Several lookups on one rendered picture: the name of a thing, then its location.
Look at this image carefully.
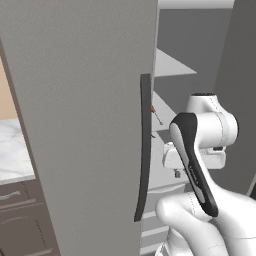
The white freezer drawer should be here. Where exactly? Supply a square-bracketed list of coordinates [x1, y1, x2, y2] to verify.
[139, 209, 171, 256]

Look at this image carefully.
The silver drawer handle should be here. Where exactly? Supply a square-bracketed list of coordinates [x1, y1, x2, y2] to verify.
[0, 190, 22, 201]

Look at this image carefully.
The red kebab skewer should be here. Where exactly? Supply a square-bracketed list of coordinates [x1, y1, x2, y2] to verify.
[151, 105, 165, 127]

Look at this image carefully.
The dark grey door handle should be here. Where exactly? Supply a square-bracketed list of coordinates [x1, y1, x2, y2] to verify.
[133, 73, 154, 223]

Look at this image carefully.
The brown drawer front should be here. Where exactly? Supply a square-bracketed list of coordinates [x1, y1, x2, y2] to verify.
[0, 179, 38, 210]
[0, 209, 55, 256]

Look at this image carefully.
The grey freezer door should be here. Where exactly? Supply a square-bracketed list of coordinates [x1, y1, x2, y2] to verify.
[0, 0, 160, 256]

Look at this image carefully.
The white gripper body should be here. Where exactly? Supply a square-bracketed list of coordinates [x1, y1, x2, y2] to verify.
[162, 142, 227, 171]

